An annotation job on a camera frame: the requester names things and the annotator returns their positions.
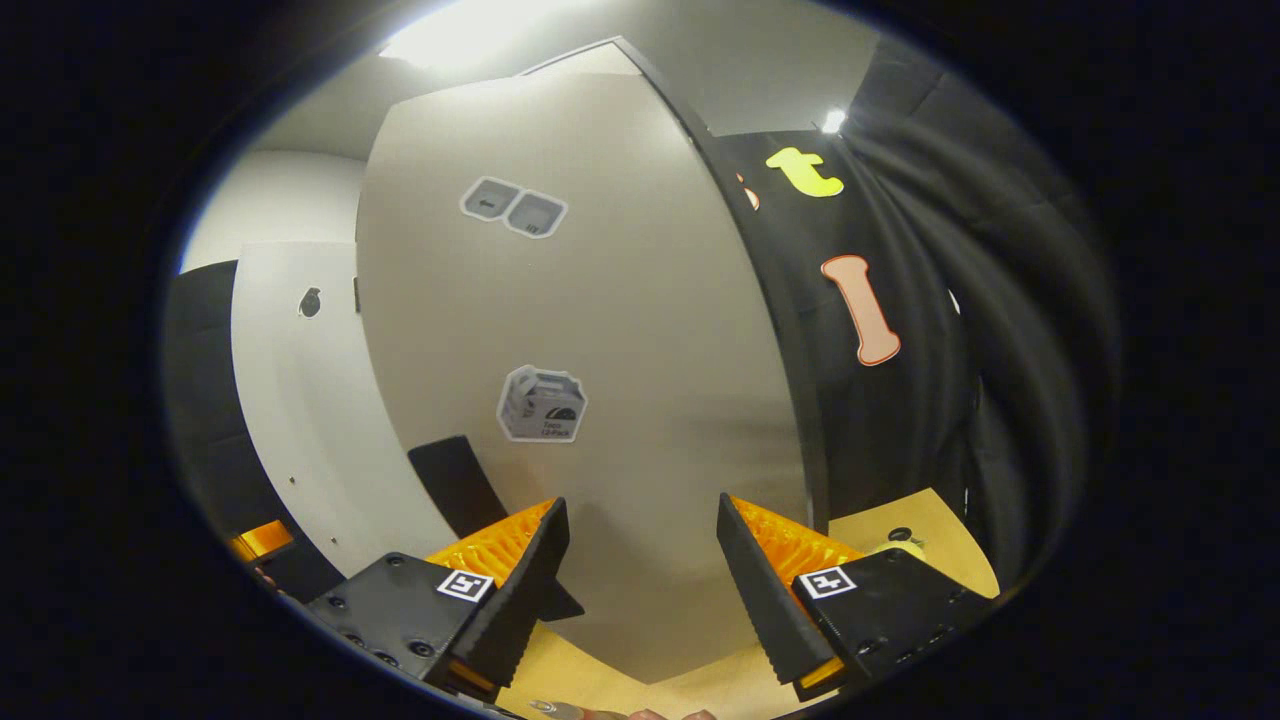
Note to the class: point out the black backdrop cloth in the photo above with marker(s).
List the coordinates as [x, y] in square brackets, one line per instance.
[960, 400]

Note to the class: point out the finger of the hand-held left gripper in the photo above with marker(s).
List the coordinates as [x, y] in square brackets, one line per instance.
[265, 540]

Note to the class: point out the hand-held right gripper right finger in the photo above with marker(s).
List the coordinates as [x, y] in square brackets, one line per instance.
[765, 610]

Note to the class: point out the large ceiling light panel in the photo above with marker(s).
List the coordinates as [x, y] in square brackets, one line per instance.
[470, 30]

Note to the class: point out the grey wooden cabinet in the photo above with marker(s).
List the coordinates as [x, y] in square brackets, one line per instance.
[760, 300]

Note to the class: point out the grey cabinet door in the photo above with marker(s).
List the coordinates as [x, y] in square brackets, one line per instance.
[300, 420]
[640, 320]

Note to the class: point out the small ceiling light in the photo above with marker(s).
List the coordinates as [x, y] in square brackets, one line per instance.
[832, 121]

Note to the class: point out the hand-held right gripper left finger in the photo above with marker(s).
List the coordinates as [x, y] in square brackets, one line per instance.
[512, 610]

